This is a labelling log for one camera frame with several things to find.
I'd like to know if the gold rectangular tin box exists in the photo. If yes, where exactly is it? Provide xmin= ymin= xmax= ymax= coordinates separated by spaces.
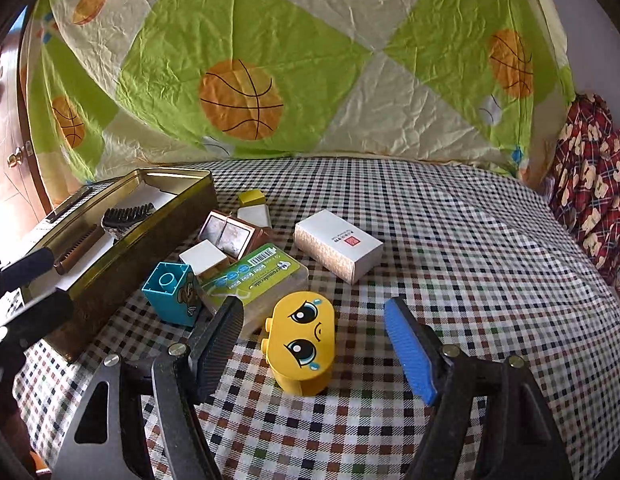
xmin=27 ymin=167 xmax=218 ymax=363

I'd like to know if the black brush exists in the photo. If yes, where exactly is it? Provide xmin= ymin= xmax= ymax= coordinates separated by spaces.
xmin=101 ymin=202 xmax=157 ymax=235

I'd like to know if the white block with brown sides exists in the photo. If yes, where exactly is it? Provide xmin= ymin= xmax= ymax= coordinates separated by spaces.
xmin=179 ymin=239 xmax=229 ymax=281

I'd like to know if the metal tin lid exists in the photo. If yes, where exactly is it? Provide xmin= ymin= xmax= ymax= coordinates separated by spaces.
xmin=42 ymin=184 xmax=98 ymax=225

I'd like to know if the white box with red seal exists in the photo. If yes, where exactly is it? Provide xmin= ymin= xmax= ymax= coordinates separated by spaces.
xmin=294 ymin=209 xmax=383 ymax=285

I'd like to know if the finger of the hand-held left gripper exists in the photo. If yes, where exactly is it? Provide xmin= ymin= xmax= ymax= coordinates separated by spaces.
xmin=0 ymin=247 xmax=57 ymax=288
xmin=0 ymin=287 xmax=75 ymax=348

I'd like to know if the blue toy block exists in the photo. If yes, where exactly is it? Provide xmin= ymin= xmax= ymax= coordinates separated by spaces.
xmin=141 ymin=261 xmax=203 ymax=327

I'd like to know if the brass door knob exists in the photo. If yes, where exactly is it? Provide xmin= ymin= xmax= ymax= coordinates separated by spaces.
xmin=7 ymin=142 xmax=32 ymax=170

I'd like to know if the white paper sheet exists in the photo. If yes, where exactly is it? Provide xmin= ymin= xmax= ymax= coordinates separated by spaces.
xmin=55 ymin=182 xmax=181 ymax=292

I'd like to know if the wooden wardrobe door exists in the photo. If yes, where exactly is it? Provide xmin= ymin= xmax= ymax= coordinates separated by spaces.
xmin=0 ymin=45 xmax=53 ymax=263

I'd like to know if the clear box with green label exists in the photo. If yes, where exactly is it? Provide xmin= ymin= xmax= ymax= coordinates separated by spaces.
xmin=200 ymin=242 xmax=311 ymax=338

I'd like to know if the yellow crying-face toy block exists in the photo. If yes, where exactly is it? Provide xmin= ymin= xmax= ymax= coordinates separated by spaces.
xmin=260 ymin=291 xmax=337 ymax=397

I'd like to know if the checkered bed sheet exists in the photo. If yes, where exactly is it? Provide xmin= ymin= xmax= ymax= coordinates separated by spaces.
xmin=12 ymin=155 xmax=620 ymax=480

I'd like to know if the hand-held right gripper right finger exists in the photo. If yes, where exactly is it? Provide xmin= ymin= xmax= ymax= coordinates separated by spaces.
xmin=384 ymin=296 xmax=573 ymax=480

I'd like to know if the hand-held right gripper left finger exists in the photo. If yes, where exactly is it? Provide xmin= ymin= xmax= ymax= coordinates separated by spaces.
xmin=50 ymin=296 xmax=245 ymax=480

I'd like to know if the brown comb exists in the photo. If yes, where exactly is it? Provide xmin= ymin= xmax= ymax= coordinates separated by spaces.
xmin=54 ymin=224 xmax=105 ymax=275

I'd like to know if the green basketball print quilt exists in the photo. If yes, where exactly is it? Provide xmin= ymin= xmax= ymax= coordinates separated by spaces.
xmin=20 ymin=0 xmax=575 ymax=196

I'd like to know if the red plaid bear cloth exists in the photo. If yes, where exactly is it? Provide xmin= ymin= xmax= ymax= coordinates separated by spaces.
xmin=547 ymin=92 xmax=620 ymax=286

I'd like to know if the small white block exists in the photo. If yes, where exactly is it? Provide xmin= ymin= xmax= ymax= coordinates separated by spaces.
xmin=236 ymin=204 xmax=271 ymax=228

